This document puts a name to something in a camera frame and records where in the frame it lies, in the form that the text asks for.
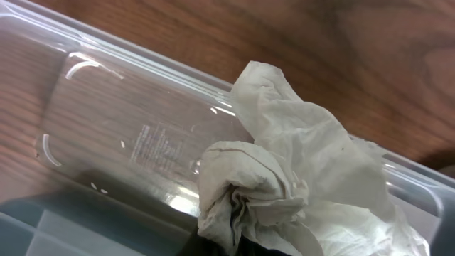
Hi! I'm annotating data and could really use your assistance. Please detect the white tissue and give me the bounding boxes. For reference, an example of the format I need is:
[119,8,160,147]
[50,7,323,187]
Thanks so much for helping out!
[198,61,429,255]

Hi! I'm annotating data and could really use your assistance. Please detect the clear plastic bin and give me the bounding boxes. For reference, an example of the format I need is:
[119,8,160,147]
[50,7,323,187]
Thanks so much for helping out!
[1,1,454,255]

